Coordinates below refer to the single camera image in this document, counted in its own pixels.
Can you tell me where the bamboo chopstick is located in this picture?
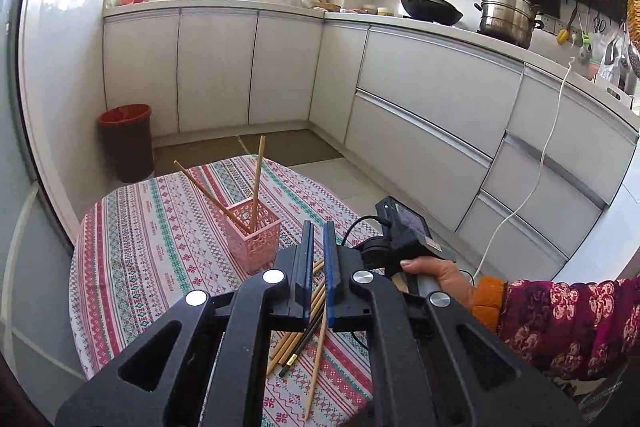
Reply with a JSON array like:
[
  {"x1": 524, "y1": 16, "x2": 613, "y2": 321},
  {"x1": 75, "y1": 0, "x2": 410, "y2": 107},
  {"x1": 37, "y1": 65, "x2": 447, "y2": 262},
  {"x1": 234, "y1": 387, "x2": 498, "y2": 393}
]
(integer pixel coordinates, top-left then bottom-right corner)
[
  {"x1": 174, "y1": 160, "x2": 250, "y2": 234},
  {"x1": 267, "y1": 283, "x2": 323, "y2": 374},
  {"x1": 250, "y1": 135, "x2": 267, "y2": 233},
  {"x1": 303, "y1": 303, "x2": 328, "y2": 423}
]

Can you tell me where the black chopstick gold band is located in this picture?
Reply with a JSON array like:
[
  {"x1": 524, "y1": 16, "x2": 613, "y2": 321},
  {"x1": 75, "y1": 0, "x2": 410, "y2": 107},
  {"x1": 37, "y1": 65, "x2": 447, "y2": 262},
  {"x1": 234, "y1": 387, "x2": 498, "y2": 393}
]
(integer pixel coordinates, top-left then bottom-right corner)
[{"x1": 279, "y1": 308, "x2": 324, "y2": 378}]

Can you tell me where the floral sleeve right forearm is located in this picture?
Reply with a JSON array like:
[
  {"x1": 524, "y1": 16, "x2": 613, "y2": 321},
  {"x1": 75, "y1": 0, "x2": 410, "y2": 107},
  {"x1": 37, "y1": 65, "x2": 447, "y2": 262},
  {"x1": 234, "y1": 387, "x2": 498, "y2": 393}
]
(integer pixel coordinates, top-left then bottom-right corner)
[{"x1": 471, "y1": 277, "x2": 639, "y2": 381}]

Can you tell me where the person right hand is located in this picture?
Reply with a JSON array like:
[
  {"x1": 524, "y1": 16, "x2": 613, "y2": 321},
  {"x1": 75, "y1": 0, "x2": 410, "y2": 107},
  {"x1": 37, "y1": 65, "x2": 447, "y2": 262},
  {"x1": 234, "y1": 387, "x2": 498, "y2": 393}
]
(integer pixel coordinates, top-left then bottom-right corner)
[{"x1": 400, "y1": 256, "x2": 474, "y2": 311}]

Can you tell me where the pink plastic utensil basket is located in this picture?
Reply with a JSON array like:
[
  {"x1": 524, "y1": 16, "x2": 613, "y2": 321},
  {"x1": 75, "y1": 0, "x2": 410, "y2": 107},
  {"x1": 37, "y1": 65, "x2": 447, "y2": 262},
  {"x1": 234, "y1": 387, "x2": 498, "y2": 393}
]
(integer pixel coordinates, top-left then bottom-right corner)
[{"x1": 224, "y1": 198, "x2": 281, "y2": 273}]

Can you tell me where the embroidered patterned tablecloth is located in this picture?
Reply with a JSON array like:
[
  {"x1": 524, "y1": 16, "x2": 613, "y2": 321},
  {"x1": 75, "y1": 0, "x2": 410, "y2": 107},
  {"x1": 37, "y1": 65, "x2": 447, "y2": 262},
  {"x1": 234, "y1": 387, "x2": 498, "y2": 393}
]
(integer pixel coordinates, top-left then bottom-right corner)
[{"x1": 70, "y1": 155, "x2": 372, "y2": 426}]

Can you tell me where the red-rimmed brown trash bin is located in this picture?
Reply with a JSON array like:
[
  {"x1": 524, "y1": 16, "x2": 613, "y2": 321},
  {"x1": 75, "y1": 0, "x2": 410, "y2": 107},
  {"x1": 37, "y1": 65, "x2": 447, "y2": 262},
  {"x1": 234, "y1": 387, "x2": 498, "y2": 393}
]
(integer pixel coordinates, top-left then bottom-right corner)
[{"x1": 98, "y1": 103, "x2": 154, "y2": 183}]

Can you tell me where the black wok pan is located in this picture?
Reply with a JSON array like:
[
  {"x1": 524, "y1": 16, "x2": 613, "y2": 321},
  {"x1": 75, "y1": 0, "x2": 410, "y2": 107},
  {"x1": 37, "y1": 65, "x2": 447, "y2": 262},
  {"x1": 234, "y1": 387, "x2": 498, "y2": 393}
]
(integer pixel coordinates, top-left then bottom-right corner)
[{"x1": 400, "y1": 0, "x2": 463, "y2": 26}]

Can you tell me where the stainless steel steamer pot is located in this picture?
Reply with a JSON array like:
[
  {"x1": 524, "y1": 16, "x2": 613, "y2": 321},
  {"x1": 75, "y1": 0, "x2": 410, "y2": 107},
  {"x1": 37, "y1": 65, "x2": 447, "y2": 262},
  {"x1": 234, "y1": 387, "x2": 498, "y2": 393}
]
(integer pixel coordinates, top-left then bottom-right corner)
[{"x1": 474, "y1": 0, "x2": 544, "y2": 49}]

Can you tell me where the white power cable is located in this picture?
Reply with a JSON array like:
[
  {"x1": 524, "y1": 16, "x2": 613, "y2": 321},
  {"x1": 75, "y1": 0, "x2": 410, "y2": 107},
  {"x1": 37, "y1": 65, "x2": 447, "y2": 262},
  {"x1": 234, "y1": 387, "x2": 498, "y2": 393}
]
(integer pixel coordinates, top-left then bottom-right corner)
[{"x1": 470, "y1": 56, "x2": 576, "y2": 283}]

